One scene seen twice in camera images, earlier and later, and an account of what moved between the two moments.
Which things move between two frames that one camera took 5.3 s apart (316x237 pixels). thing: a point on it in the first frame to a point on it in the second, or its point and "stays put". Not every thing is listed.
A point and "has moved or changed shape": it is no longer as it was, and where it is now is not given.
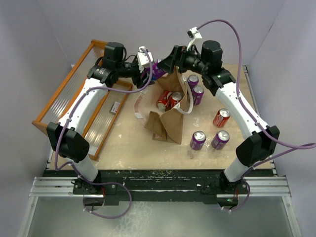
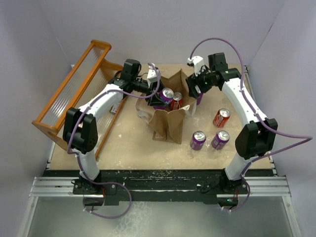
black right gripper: x=178 y=57 to x=192 y=81
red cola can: x=221 y=117 stays put
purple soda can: x=157 y=71 has moved or changed shape
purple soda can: x=198 y=139 stays put
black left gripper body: x=131 y=70 to x=141 y=86
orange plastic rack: x=107 y=111 stays put
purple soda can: x=220 y=139 stays put
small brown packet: x=115 y=107 stays put
